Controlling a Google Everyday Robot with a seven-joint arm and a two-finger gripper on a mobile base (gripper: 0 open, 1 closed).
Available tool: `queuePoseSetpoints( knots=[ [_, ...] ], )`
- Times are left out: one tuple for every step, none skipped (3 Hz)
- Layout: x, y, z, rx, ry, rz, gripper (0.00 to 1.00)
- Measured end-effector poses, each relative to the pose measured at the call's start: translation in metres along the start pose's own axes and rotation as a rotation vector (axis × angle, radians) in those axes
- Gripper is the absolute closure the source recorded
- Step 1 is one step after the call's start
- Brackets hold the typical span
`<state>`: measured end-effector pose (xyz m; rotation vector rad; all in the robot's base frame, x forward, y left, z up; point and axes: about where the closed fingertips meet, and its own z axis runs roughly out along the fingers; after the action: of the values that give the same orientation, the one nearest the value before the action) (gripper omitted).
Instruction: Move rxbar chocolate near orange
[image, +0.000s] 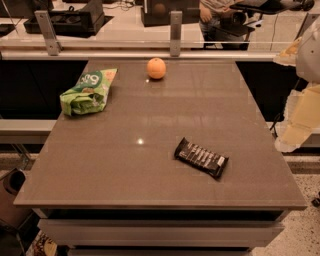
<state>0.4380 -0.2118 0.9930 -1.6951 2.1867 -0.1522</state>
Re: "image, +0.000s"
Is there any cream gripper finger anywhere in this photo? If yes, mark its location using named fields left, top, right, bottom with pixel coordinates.
left=273, top=37, right=302, bottom=66
left=275, top=84, right=320, bottom=152

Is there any black rxbar chocolate bar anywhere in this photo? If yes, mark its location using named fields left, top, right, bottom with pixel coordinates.
left=174, top=138, right=229, bottom=179

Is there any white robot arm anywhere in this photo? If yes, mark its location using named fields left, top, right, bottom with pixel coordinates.
left=273, top=18, right=320, bottom=152

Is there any person in background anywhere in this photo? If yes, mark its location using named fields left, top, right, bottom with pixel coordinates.
left=199, top=0, right=248, bottom=50

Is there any orange fruit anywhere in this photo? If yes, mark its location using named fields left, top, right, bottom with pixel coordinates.
left=147, top=58, right=166, bottom=79

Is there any dark box on counter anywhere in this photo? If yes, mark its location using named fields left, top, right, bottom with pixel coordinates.
left=141, top=0, right=200, bottom=27

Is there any green chip bag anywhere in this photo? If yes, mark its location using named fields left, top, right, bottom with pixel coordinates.
left=60, top=69, right=117, bottom=116

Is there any black tray on counter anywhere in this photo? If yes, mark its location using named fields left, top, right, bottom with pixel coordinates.
left=35, top=0, right=113, bottom=38

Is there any dark bin at left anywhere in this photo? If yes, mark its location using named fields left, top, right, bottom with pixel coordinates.
left=0, top=169, right=32, bottom=232

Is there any black cable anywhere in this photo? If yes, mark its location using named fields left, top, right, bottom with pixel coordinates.
left=269, top=78, right=301, bottom=138

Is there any middle metal rail bracket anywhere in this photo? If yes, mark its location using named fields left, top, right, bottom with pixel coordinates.
left=170, top=11, right=182, bottom=57

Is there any metal rail bracket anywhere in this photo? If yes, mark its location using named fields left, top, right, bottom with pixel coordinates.
left=35, top=10, right=62, bottom=56
left=170, top=11, right=182, bottom=57

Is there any left metal rail bracket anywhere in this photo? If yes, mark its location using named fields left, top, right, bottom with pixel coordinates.
left=35, top=10, right=62, bottom=56

